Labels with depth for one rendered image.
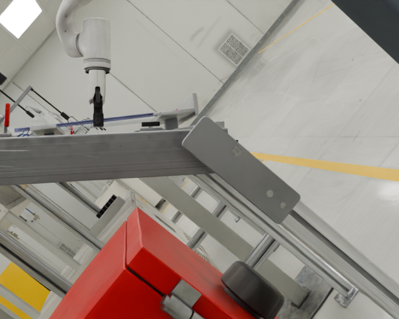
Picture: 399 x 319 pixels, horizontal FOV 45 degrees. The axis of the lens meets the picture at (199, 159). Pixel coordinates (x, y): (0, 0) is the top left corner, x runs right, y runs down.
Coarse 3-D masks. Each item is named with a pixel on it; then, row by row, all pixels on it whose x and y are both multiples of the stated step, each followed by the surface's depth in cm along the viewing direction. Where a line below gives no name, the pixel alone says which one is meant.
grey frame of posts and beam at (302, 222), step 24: (264, 216) 140; (288, 216) 63; (312, 216) 64; (0, 240) 129; (288, 240) 142; (312, 240) 64; (336, 240) 65; (24, 264) 130; (312, 264) 143; (336, 264) 65; (360, 264) 65; (48, 288) 132; (336, 288) 144; (360, 288) 65; (384, 288) 67
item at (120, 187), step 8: (32, 112) 538; (40, 112) 610; (48, 120) 554; (56, 120) 555; (176, 176) 637; (80, 184) 617; (104, 184) 557; (112, 184) 558; (120, 184) 559; (128, 184) 560; (136, 184) 562; (144, 184) 563; (80, 192) 611; (104, 192) 557; (112, 192) 558; (120, 192) 560; (136, 192) 558; (144, 192) 564; (152, 192) 565; (96, 200) 601; (104, 200) 557; (144, 200) 560; (152, 200) 565
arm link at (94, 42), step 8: (88, 24) 148; (96, 24) 147; (104, 24) 149; (80, 32) 151; (88, 32) 148; (96, 32) 147; (104, 32) 149; (80, 40) 149; (88, 40) 148; (96, 40) 147; (104, 40) 149; (80, 48) 150; (88, 48) 148; (96, 48) 147; (104, 48) 148; (88, 56) 148; (96, 56) 147; (104, 56) 148
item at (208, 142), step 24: (192, 144) 61; (216, 144) 61; (240, 144) 62; (216, 168) 61; (240, 168) 62; (264, 168) 62; (240, 192) 62; (264, 192) 62; (288, 192) 63; (264, 240) 141
